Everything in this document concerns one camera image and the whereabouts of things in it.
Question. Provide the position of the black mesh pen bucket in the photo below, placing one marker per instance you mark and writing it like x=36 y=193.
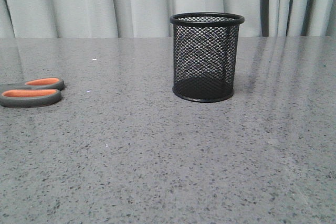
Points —
x=204 y=55

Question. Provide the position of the light grey curtain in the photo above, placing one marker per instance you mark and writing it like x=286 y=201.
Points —
x=150 y=18

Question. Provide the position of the grey orange handled scissors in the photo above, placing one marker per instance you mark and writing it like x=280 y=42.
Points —
x=33 y=93

